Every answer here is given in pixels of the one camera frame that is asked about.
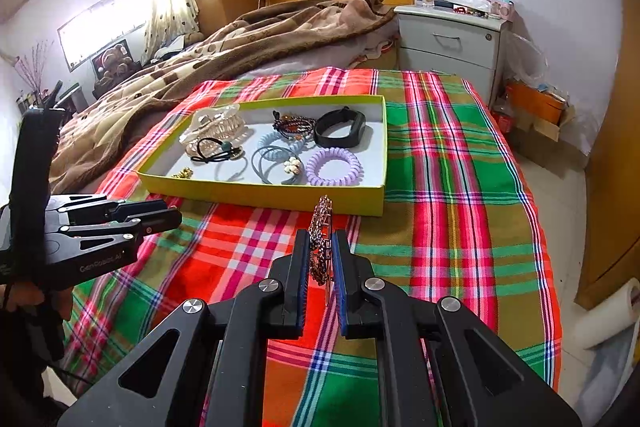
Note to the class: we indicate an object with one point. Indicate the beige claw hair clip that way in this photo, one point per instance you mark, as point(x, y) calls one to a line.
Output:
point(212, 126)

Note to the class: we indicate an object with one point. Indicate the gold chain jewelry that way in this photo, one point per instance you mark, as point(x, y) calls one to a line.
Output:
point(184, 173)

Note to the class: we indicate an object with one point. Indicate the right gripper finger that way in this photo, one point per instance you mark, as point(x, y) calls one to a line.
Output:
point(130, 231)
point(92, 209)

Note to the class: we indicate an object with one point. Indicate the grey bedside cabinet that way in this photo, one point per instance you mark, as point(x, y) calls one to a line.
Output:
point(446, 42)

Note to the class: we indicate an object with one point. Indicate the plaid red green cloth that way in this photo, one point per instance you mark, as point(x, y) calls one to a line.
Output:
point(458, 219)

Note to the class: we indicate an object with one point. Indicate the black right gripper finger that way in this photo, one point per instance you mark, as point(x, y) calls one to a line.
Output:
point(204, 364)
point(439, 364)

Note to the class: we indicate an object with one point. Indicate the orange cardboard box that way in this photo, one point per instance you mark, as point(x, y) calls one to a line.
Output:
point(544, 112)

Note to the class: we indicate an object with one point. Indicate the brown patterned blanket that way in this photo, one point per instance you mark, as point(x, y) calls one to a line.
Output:
point(95, 140)

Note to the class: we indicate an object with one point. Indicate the rhinestone hair clip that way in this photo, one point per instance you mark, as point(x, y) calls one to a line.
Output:
point(320, 233)

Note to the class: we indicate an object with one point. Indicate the black wristband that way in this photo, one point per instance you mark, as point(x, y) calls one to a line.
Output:
point(341, 128)

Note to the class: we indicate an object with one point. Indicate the left hand holding gripper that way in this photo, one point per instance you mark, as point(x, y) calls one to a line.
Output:
point(24, 294)

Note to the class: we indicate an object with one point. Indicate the yellow-green shallow box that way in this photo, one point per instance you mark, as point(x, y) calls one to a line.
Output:
point(279, 166)

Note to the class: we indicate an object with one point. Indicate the teddy bear picture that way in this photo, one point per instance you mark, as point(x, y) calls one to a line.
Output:
point(114, 61)

